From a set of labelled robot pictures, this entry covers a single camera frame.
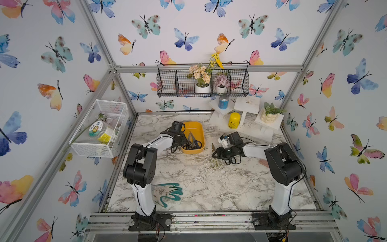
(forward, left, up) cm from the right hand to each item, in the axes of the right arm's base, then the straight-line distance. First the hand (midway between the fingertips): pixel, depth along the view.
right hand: (215, 154), depth 95 cm
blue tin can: (+28, -4, +18) cm, 34 cm away
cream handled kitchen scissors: (-5, +1, -1) cm, 5 cm away
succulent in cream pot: (+15, -30, +22) cm, 40 cm away
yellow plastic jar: (+22, -12, +8) cm, 26 cm away
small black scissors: (+8, +16, -1) cm, 18 cm away
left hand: (+9, +21, +3) cm, 23 cm away
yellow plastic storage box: (+22, +14, -1) cm, 25 cm away
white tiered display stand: (+27, -27, -1) cm, 38 cm away
